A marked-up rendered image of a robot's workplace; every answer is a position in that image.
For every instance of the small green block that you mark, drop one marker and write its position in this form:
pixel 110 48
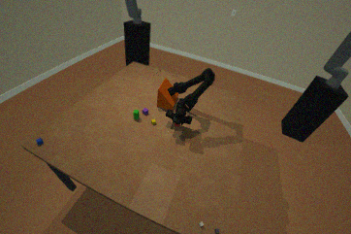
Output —
pixel 135 113

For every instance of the small blue block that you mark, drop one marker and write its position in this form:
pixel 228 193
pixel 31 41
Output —
pixel 39 141

